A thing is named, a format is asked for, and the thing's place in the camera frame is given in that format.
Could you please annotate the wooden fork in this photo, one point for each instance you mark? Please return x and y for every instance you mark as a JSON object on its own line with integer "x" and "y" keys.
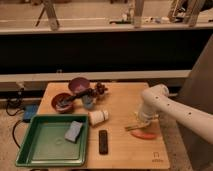
{"x": 137, "y": 126}

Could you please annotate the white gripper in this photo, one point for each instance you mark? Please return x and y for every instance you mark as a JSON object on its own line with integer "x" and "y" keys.
{"x": 146, "y": 113}

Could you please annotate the blue cup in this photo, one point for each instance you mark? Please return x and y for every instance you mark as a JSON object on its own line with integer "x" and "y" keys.
{"x": 88, "y": 102}

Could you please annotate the white paper cup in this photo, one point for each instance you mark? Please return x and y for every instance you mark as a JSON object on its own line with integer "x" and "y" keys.
{"x": 97, "y": 117}

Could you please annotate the orange carrot toy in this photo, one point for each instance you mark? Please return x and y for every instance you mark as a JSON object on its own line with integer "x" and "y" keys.
{"x": 143, "y": 135}

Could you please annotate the dark grape bunch toy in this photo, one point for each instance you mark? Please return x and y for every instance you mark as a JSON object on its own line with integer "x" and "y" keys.
{"x": 99, "y": 89}

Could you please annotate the red bowl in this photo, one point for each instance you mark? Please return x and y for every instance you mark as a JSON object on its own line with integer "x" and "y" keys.
{"x": 61, "y": 109}

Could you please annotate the purple bowl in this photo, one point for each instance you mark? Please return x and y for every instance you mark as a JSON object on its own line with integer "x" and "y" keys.
{"x": 78, "y": 84}

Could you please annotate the blue power box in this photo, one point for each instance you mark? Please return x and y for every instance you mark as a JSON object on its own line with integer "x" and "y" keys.
{"x": 30, "y": 111}

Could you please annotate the black spoon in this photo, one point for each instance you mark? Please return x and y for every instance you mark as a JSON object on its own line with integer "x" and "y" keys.
{"x": 76, "y": 96}

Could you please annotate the black remote control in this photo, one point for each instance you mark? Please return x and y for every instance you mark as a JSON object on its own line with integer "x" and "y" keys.
{"x": 103, "y": 142}

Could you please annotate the blue sponge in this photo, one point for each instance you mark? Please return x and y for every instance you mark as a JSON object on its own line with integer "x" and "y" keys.
{"x": 74, "y": 131}

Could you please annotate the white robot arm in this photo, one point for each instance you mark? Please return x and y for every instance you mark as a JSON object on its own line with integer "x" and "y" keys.
{"x": 156, "y": 100}

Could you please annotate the green plastic tray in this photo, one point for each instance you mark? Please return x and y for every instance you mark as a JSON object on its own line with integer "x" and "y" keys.
{"x": 44, "y": 143}

